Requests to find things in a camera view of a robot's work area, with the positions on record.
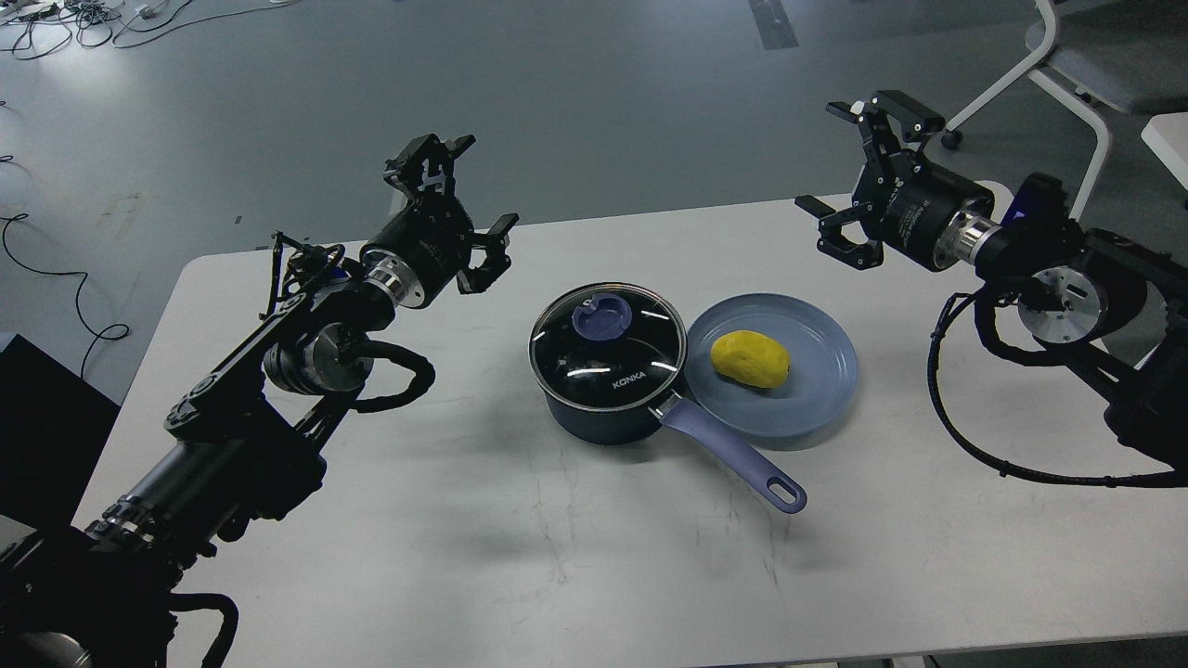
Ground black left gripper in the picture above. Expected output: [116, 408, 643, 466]
[360, 133, 522, 309]

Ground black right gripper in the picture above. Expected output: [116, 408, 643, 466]
[796, 90, 996, 272]

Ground glass pot lid purple knob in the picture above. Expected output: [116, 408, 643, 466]
[529, 282, 688, 412]

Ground yellow potato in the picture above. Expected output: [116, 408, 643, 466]
[710, 329, 791, 390]

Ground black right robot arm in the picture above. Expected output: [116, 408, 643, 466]
[794, 90, 1187, 489]

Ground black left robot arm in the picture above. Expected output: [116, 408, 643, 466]
[4, 133, 519, 667]

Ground blue plate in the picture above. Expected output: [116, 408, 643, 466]
[685, 294, 859, 441]

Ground white table edge right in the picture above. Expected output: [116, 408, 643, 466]
[1140, 111, 1188, 190]

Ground black box at left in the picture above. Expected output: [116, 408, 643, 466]
[1, 330, 120, 530]

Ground dark blue saucepan purple handle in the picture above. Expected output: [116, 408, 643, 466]
[529, 282, 808, 515]

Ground white frame grey chair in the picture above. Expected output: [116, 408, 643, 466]
[941, 1, 1187, 219]

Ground black floor cable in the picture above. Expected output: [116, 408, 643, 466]
[0, 213, 131, 382]

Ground tangled cables on floor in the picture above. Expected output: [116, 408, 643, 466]
[0, 0, 303, 62]

